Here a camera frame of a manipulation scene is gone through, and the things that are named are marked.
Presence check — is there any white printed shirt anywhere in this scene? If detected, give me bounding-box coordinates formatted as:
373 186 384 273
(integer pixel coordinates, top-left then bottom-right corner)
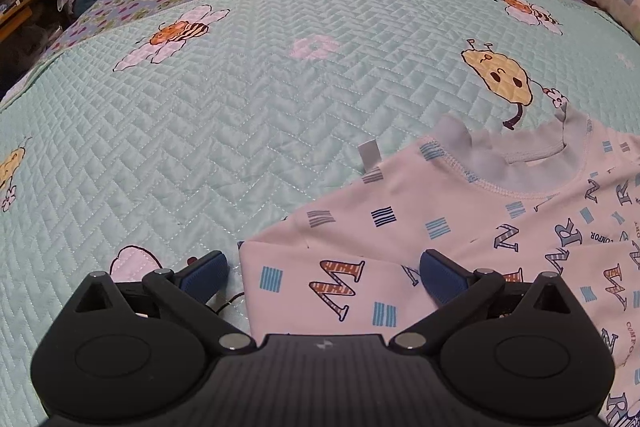
239 104 640 427

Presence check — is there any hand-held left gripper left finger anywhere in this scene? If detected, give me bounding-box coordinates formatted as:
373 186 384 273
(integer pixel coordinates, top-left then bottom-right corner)
72 249 251 353

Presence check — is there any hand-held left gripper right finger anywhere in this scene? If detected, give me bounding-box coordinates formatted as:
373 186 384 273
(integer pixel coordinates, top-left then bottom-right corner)
390 249 576 353

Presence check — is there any green bee-print quilted bedspread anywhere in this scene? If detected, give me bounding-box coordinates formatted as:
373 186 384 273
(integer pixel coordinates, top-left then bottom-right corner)
0 0 640 427

